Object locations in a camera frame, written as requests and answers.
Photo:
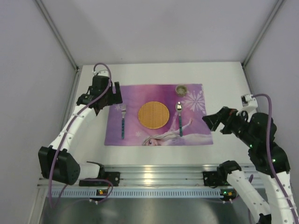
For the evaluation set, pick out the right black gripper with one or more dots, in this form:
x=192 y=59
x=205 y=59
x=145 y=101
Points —
x=223 y=119

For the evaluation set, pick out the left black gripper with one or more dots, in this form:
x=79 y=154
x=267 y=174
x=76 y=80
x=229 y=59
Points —
x=112 y=97

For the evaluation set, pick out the fork with teal handle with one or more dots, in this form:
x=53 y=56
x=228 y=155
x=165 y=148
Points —
x=123 y=113

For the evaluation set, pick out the spoon with teal handle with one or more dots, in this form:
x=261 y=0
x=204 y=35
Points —
x=179 y=109

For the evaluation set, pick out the round woven bamboo plate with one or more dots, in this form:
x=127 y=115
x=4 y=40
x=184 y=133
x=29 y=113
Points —
x=153 y=115

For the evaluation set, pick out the purple printed placemat cloth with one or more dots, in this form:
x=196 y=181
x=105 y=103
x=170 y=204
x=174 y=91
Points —
x=195 y=131

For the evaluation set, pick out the speckled ceramic cup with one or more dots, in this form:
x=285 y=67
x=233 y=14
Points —
x=181 y=90

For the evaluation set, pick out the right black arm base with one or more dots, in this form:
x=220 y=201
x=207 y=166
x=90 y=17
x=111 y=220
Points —
x=215 y=179

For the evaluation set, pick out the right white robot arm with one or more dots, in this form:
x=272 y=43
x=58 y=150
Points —
x=269 y=159

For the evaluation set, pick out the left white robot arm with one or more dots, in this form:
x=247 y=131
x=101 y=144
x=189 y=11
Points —
x=56 y=161

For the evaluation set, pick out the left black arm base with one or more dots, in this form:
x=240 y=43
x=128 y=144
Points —
x=102 y=178

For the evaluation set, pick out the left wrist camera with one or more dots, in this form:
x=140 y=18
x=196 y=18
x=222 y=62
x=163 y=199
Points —
x=102 y=72

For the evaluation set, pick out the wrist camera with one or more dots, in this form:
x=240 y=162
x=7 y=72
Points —
x=102 y=72
x=249 y=103

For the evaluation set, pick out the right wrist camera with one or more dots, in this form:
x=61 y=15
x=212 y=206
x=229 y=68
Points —
x=249 y=103

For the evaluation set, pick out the aluminium mounting rail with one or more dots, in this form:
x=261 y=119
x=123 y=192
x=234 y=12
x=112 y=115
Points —
x=155 y=176

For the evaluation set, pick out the left aluminium frame post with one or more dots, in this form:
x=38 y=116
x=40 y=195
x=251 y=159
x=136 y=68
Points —
x=46 y=15

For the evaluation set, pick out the aluminium frame post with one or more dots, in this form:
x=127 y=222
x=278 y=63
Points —
x=46 y=15
x=266 y=25

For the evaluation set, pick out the perforated grey cable duct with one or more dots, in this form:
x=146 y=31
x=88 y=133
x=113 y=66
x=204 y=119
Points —
x=149 y=193

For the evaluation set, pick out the right aluminium frame post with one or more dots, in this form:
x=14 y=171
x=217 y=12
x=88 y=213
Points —
x=266 y=25

